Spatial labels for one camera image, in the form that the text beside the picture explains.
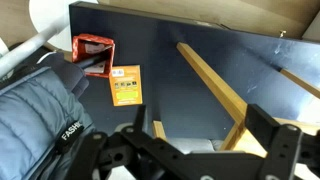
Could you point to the light wooden table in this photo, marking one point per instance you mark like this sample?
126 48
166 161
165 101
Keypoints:
216 90

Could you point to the red patterned box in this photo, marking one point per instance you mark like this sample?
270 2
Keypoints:
94 54

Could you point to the orange card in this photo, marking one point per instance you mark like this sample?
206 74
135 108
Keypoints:
125 85

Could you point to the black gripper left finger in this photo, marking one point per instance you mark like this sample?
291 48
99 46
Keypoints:
99 153

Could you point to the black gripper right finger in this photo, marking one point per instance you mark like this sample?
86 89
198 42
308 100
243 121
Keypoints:
281 142

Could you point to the black low table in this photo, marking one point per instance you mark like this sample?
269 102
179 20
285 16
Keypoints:
249 63

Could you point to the blue-grey puffer jacket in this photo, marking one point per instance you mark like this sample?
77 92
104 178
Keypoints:
42 122

